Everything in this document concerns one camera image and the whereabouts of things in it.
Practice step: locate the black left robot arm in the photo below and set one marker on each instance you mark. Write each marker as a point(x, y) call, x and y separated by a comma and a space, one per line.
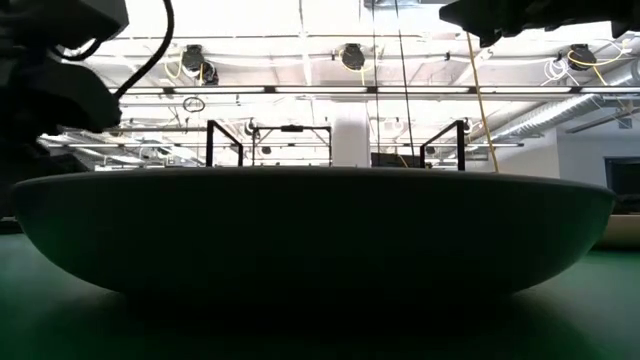
point(30, 190)

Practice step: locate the green table mat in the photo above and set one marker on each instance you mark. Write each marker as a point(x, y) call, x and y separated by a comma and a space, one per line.
point(50, 310)

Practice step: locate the white pillar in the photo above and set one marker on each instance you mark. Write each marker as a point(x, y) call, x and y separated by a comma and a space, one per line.
point(350, 140)

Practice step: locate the ceiling light strip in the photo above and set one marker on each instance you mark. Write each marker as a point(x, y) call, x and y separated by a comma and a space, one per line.
point(320, 90)

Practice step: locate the dark grey plate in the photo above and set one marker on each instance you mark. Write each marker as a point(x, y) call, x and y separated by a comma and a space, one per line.
point(310, 230)

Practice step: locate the silver ventilation duct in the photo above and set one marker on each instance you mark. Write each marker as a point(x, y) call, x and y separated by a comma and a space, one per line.
point(565, 112)

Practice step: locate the wooden shelf with black frame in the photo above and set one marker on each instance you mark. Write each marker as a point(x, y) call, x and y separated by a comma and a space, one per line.
point(210, 145)

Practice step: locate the dark wall window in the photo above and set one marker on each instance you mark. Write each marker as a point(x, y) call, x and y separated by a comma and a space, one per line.
point(624, 176)

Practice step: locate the black background metal frame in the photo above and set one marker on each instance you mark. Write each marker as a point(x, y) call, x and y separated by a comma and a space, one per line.
point(292, 128)

